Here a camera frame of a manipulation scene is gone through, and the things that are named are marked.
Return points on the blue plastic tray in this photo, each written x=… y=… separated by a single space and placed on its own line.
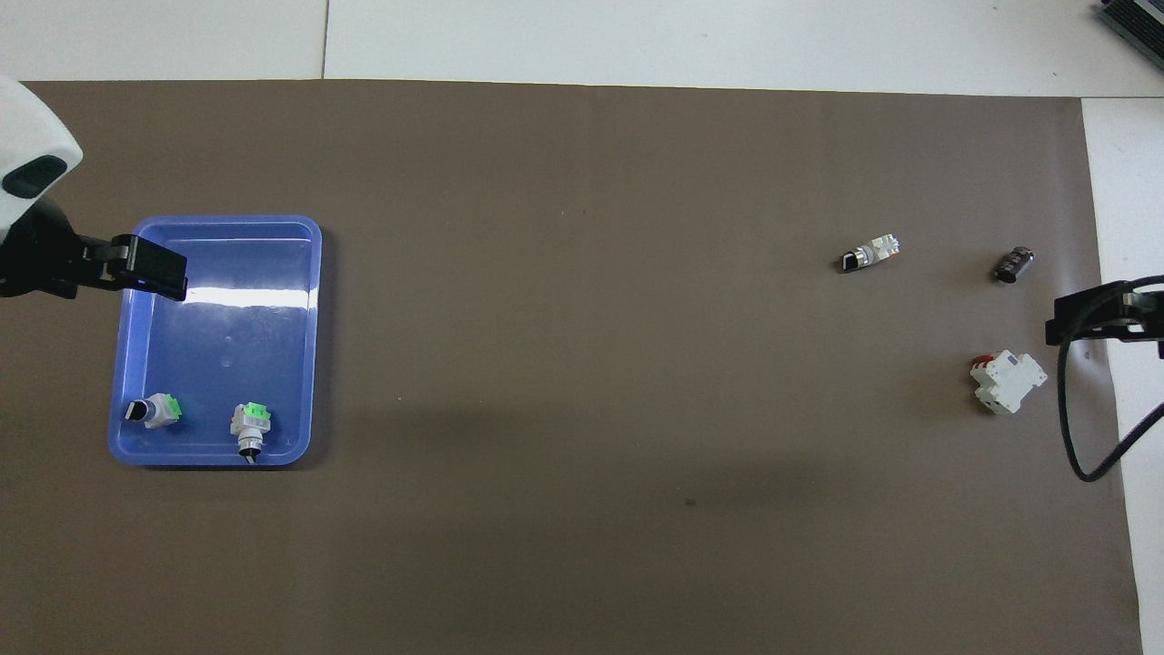
x=227 y=355

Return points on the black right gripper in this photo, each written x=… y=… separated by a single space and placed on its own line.
x=1149 y=317

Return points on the brown table mat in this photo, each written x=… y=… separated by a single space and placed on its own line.
x=582 y=364

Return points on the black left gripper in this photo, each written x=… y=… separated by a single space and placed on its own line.
x=45 y=259

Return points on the black electronics box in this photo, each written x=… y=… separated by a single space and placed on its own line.
x=1137 y=20

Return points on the white red circuit breaker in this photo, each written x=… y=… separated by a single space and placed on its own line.
x=1009 y=382

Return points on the green-backed black-knob switch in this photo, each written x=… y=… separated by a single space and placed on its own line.
x=159 y=411

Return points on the white black-knob rotary switch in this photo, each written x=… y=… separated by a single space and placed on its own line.
x=868 y=254

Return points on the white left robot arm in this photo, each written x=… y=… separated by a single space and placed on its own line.
x=32 y=136

